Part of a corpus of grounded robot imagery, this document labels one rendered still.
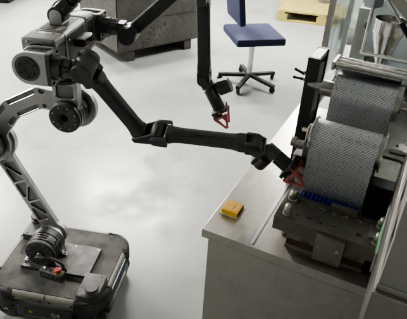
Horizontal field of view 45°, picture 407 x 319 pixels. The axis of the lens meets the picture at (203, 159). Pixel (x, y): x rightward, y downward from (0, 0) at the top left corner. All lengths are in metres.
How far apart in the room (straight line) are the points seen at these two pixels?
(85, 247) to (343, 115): 1.55
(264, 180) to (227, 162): 1.77
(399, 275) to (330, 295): 0.89
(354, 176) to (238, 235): 0.48
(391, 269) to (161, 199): 2.68
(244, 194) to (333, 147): 0.48
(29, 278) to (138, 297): 0.60
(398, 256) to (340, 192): 0.96
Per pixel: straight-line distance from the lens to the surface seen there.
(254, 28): 5.31
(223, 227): 1.92
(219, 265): 1.99
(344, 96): 2.00
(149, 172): 3.81
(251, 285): 1.98
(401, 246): 0.96
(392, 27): 2.39
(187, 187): 3.66
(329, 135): 1.82
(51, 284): 2.66
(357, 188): 1.89
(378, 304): 1.04
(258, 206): 2.05
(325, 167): 1.87
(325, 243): 1.78
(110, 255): 2.76
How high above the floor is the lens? 2.14
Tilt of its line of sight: 32 degrees down
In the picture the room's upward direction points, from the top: 4 degrees clockwise
